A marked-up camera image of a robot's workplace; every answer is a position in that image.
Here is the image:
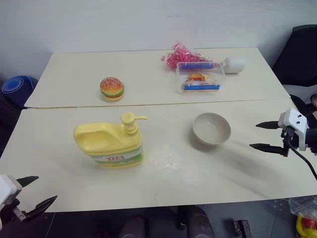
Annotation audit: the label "clear plastic bag with toys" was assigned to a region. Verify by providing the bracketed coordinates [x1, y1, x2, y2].
[288, 195, 317, 238]

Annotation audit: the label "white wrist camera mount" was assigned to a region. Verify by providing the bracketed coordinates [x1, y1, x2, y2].
[277, 108, 310, 151]
[0, 174, 23, 207]

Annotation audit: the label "toy hamburger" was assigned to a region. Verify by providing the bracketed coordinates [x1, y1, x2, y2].
[100, 77, 124, 102]

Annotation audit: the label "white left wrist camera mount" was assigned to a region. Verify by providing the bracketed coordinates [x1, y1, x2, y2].
[0, 174, 23, 207]

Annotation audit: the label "pink shredded paper bunch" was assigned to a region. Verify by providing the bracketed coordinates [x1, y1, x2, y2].
[161, 42, 214, 71]

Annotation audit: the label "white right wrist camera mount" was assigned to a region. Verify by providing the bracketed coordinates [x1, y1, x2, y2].
[277, 108, 310, 151]

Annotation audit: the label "clear plastic food box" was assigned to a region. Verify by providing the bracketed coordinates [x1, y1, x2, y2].
[175, 60, 227, 96]

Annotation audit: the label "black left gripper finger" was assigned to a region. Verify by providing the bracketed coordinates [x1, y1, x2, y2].
[15, 176, 40, 189]
[24, 195, 58, 220]

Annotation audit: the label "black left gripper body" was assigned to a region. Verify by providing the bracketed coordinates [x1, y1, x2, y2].
[0, 197, 29, 224]

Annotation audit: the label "grey ceramic bowl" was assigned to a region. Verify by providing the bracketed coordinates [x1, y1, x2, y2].
[192, 112, 232, 146]

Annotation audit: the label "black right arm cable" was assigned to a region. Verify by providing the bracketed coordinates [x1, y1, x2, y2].
[284, 133, 317, 180]

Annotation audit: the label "black office chair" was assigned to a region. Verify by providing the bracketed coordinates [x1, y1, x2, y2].
[271, 24, 317, 88]

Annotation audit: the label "dark rounded shape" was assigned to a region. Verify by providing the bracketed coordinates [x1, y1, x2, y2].
[187, 205, 212, 238]

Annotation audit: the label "orange food pieces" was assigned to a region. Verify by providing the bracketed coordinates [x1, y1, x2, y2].
[186, 72, 211, 82]

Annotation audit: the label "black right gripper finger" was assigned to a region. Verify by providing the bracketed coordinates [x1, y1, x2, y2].
[255, 120, 280, 129]
[249, 143, 286, 156]

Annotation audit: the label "blue rolled foam mat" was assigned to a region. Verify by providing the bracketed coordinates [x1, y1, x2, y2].
[1, 76, 38, 100]

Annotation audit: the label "white cup lying sideways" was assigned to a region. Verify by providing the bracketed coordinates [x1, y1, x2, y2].
[221, 56, 247, 75]

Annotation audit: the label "small black box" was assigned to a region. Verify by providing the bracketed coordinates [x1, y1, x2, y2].
[232, 219, 250, 238]

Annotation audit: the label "yellow pump detergent bottle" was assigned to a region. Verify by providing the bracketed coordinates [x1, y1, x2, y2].
[73, 112, 149, 170]

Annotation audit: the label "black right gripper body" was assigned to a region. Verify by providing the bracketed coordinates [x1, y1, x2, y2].
[280, 126, 298, 158]

